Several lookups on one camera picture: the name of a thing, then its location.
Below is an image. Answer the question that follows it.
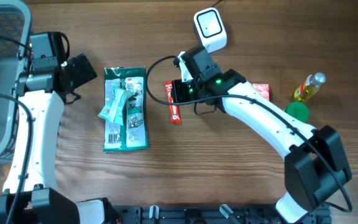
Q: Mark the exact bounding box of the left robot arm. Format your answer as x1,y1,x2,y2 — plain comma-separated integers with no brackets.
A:
0,32,105,223

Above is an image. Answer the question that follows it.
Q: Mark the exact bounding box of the yellow oil bottle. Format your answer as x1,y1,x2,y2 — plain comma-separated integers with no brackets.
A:
293,72,326,103

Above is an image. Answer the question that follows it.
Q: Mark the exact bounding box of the grey plastic mesh basket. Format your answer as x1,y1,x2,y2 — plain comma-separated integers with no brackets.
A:
0,0,32,164

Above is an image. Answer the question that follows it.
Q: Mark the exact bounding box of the red tissue pack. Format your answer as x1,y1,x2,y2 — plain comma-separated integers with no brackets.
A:
252,83,270,101

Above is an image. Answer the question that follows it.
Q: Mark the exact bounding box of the light green plastic sachet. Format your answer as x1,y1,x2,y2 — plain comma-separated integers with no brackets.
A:
98,83,134,126

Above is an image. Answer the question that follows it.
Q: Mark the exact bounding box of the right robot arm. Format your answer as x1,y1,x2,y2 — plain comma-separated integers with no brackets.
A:
173,45,352,223

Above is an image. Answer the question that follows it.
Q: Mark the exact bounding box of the red Nescafe coffee stick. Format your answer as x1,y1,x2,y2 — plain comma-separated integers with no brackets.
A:
165,81,181,124

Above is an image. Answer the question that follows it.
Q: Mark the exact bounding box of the green lid jar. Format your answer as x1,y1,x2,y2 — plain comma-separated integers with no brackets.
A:
284,102,310,123

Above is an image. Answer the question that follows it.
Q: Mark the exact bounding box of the green 3M gloves package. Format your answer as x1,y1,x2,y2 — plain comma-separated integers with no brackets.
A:
103,67,148,152

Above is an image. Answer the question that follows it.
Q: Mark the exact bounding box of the white barcode scanner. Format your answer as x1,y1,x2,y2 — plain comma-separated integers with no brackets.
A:
193,7,227,53

